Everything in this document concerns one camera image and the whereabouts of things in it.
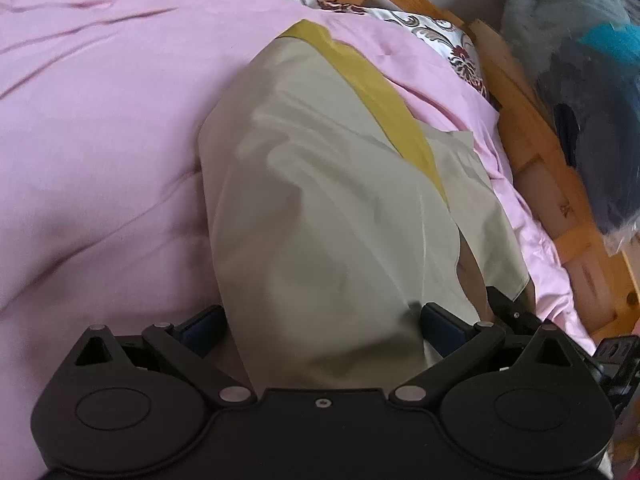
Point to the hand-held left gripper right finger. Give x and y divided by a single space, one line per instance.
440 330

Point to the wooden bed frame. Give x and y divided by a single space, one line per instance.
545 185

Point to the yellow brown cream garment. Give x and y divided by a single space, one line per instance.
330 200

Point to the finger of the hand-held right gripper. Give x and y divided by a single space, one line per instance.
512 310

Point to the pink blanket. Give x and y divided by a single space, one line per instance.
110 160

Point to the floral satin pillow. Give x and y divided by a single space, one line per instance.
440 45

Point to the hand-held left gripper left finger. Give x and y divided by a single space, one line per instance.
202 332

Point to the clear plastic bag of clothes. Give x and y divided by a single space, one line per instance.
580 85

